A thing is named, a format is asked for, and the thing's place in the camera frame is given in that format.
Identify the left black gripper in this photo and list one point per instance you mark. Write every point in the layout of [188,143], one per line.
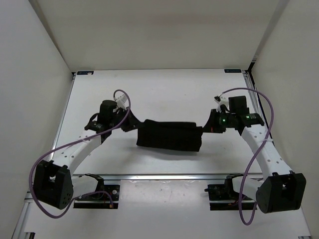
[132,122]

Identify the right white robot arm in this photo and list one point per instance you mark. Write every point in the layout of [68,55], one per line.
[281,188]

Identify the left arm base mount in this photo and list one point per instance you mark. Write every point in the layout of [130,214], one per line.
[92,192]

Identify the blue corner label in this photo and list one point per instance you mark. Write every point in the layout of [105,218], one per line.
[232,71]
[85,72]

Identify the left blue corner label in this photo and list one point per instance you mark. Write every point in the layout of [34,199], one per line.
[85,72]

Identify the right blue corner label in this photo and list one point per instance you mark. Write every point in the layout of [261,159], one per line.
[232,71]

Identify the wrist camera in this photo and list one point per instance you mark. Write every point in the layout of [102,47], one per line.
[107,109]
[232,105]

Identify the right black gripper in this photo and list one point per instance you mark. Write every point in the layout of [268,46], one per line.
[211,125]

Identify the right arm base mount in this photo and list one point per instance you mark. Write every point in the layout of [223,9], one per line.
[222,197]

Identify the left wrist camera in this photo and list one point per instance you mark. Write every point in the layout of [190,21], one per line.
[107,109]

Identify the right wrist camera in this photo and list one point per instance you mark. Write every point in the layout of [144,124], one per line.
[232,105]

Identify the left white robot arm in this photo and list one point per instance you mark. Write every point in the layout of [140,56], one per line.
[54,183]

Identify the aluminium front rail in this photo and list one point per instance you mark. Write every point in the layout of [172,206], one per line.
[163,177]

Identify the black skirt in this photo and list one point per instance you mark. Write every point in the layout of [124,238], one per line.
[178,136]

